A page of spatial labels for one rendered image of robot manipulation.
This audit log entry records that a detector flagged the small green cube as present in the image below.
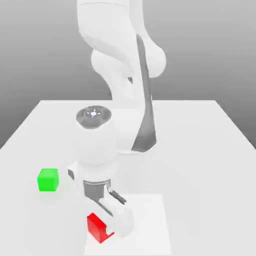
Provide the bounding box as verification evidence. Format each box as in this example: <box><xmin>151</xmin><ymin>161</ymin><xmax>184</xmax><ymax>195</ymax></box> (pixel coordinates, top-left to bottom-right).
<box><xmin>37</xmin><ymin>168</ymin><xmax>60</xmax><ymax>192</ymax></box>

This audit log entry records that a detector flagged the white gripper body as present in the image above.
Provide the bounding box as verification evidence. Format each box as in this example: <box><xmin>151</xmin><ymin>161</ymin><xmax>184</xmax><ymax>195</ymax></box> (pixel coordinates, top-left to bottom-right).
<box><xmin>95</xmin><ymin>194</ymin><xmax>134</xmax><ymax>238</ymax></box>

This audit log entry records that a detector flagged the small red cube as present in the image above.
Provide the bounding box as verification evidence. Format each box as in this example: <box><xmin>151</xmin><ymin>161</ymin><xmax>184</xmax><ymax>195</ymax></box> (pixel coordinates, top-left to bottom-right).
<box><xmin>86</xmin><ymin>212</ymin><xmax>116</xmax><ymax>244</ymax></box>

